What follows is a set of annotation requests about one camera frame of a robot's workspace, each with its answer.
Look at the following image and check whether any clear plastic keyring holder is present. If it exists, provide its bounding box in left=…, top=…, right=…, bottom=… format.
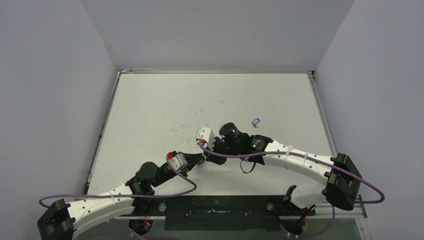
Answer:
left=196, top=155, right=207, bottom=166

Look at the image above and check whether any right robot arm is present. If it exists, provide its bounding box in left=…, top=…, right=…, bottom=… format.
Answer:
left=196, top=122, right=362, bottom=215

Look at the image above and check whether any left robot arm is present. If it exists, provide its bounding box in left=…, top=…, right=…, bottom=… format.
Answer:
left=37, top=151, right=205, bottom=240

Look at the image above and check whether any blue tagged key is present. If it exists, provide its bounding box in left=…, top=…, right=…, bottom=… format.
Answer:
left=251, top=118, right=261, bottom=128

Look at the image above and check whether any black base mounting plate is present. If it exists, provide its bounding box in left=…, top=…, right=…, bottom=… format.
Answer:
left=122, top=195, right=316, bottom=235

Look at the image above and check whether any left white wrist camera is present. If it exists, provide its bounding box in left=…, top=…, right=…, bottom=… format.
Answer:
left=167, top=152, right=188, bottom=172

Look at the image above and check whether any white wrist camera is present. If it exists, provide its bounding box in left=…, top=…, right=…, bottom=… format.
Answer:
left=195, top=127, right=216, bottom=150
left=167, top=152, right=188, bottom=172

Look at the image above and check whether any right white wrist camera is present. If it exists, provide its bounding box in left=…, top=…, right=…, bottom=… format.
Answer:
left=195, top=127, right=216, bottom=150

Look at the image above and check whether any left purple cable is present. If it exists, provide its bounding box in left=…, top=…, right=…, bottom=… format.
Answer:
left=38, top=157, right=198, bottom=240

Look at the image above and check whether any aluminium front rail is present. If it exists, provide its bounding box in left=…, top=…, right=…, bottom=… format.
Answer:
left=67, top=195, right=368, bottom=220

